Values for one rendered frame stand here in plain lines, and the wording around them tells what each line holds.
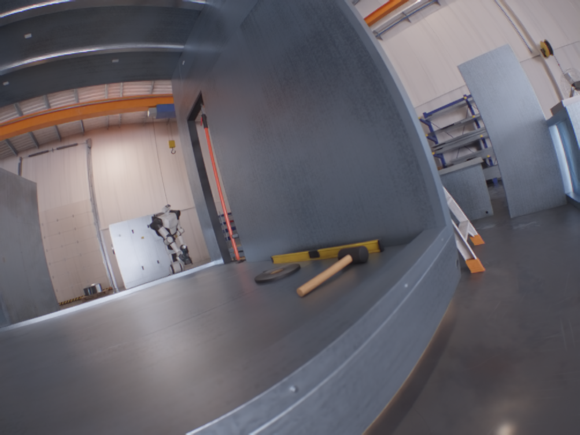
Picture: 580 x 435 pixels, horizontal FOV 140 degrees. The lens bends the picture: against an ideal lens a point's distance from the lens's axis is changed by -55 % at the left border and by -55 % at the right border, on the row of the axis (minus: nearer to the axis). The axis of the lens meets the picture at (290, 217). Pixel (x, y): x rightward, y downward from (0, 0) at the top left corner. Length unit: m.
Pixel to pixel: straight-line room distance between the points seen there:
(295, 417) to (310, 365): 0.08
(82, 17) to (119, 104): 7.58
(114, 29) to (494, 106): 3.88
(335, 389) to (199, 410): 0.20
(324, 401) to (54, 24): 3.24
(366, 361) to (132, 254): 7.57
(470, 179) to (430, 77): 5.60
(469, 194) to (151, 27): 4.00
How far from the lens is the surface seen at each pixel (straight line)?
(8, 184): 5.60
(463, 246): 1.53
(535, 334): 1.00
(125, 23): 3.06
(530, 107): 2.63
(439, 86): 7.97
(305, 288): 0.74
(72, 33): 3.15
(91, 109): 10.31
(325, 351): 0.36
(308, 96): 1.26
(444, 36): 8.49
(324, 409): 0.41
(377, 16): 8.96
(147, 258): 7.78
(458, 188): 2.91
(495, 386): 0.82
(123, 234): 7.85
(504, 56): 2.75
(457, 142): 6.69
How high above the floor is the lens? 0.61
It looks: 1 degrees up
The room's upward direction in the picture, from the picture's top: 17 degrees counter-clockwise
